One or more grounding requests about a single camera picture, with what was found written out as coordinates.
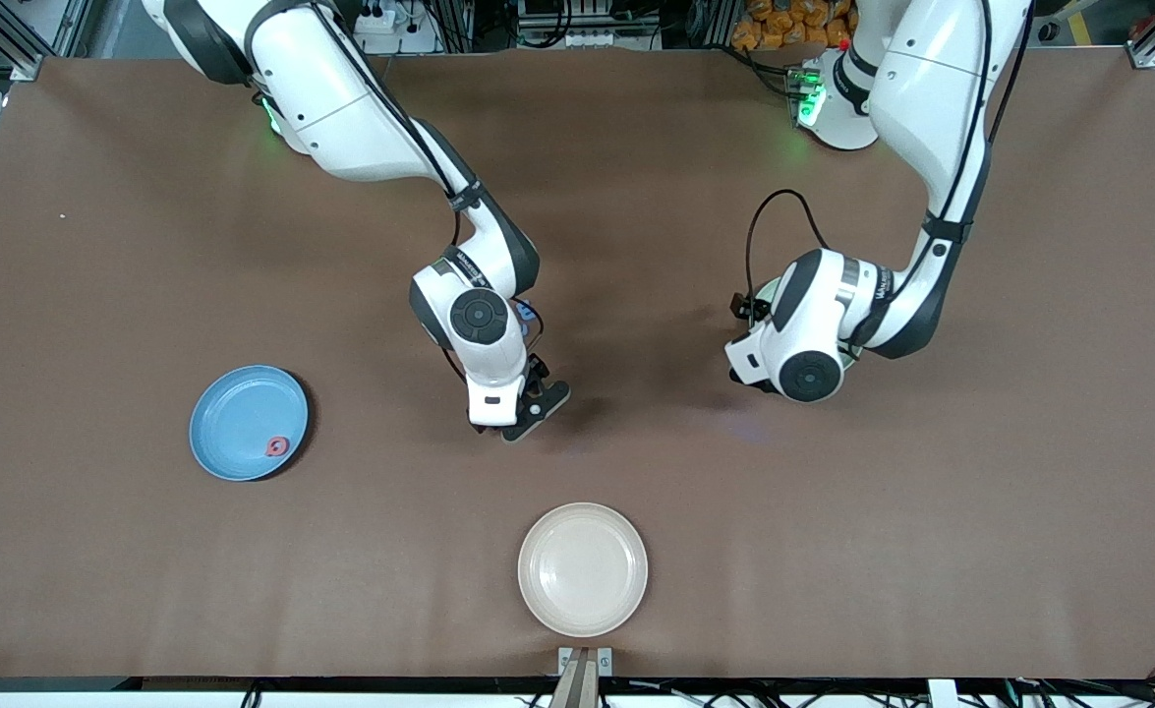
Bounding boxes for beige plate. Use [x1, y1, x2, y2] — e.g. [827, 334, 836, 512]
[517, 502, 650, 638]

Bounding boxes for blue plate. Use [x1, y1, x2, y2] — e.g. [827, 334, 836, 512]
[189, 365, 311, 483]

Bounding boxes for green plate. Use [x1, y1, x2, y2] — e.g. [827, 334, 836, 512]
[749, 275, 866, 381]

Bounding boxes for brown table cover sheet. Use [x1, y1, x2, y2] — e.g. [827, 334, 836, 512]
[0, 44, 1155, 681]

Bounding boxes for black electronics rack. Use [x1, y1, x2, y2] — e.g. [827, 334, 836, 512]
[513, 0, 666, 52]

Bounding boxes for white power strip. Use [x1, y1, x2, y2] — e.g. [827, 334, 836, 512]
[356, 0, 411, 35]

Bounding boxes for bag of orange items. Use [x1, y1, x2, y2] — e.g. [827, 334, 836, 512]
[731, 0, 858, 52]

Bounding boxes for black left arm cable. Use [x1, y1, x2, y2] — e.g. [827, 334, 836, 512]
[744, 0, 1035, 325]

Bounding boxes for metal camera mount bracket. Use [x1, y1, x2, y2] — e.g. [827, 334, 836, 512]
[549, 645, 614, 708]

